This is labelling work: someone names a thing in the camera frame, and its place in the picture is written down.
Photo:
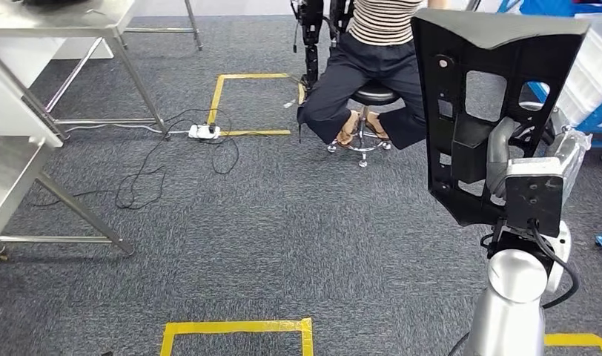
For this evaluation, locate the black plastic bracket panel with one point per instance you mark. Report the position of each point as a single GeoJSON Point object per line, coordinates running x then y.
{"type": "Point", "coordinates": [443, 147]}

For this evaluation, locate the white partition panel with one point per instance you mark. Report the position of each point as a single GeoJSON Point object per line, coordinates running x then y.
{"type": "Point", "coordinates": [6, 108]}

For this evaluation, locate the white plastic crate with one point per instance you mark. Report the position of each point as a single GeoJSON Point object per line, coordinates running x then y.
{"type": "Point", "coordinates": [591, 69]}

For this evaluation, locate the dark grey plastic parts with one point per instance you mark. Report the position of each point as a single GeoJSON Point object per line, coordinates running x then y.
{"type": "Point", "coordinates": [50, 2]}

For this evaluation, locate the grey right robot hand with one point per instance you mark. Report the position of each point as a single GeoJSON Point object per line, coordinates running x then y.
{"type": "Point", "coordinates": [497, 162]}

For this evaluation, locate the black stool with chrome base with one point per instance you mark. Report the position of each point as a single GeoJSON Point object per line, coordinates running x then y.
{"type": "Point", "coordinates": [374, 93]}

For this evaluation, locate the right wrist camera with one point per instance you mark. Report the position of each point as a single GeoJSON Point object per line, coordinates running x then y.
{"type": "Point", "coordinates": [534, 201]}

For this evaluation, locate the person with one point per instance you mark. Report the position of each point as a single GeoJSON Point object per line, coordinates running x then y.
{"type": "Point", "coordinates": [370, 59]}

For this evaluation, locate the white power strip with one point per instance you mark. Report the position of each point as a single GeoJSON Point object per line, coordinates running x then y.
{"type": "Point", "coordinates": [202, 131]}

